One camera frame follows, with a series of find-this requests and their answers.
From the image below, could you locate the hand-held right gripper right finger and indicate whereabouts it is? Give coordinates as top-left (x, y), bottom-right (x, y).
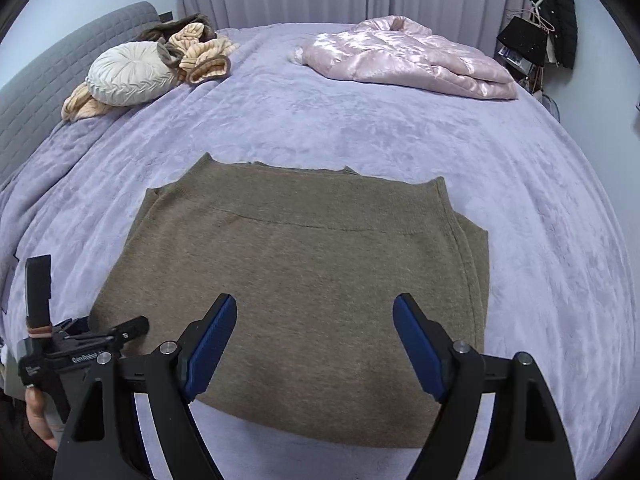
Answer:
top-left (392, 294), bottom-right (577, 480)

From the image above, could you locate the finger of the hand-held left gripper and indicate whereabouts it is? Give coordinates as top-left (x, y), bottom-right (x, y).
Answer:
top-left (25, 255), bottom-right (52, 338)
top-left (87, 316), bottom-right (151, 348)

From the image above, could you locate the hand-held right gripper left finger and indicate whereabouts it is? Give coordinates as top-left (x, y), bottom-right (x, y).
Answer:
top-left (52, 293), bottom-right (238, 480)

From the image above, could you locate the brown knit sweater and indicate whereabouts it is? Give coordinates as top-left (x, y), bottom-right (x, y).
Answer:
top-left (89, 152), bottom-right (490, 450)

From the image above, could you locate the person's left hand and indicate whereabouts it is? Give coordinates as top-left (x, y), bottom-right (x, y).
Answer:
top-left (25, 387), bottom-right (61, 452)

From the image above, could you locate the grey quilted headboard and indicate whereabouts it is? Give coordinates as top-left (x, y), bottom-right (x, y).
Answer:
top-left (0, 1), bottom-right (161, 181)

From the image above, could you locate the round white pleated pillow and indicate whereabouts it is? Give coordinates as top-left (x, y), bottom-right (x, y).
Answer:
top-left (85, 40), bottom-right (181, 107)

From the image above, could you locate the lilac fleece blanket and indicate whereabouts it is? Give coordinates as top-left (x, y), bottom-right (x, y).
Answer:
top-left (0, 22), bottom-right (640, 480)

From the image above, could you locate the peach striped cloth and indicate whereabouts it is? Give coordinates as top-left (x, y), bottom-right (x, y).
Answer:
top-left (61, 22), bottom-right (238, 123)

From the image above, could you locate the dark brown cloth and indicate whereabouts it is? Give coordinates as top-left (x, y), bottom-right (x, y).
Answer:
top-left (135, 12), bottom-right (218, 43)

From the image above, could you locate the pink satin puffer jacket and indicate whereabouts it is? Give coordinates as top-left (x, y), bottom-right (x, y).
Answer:
top-left (290, 15), bottom-right (518, 101)

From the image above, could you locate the black handbag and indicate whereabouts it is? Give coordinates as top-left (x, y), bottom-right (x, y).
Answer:
top-left (496, 16), bottom-right (548, 68)

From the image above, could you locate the black hanging jacket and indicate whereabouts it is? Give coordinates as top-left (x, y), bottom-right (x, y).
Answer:
top-left (531, 0), bottom-right (578, 70)

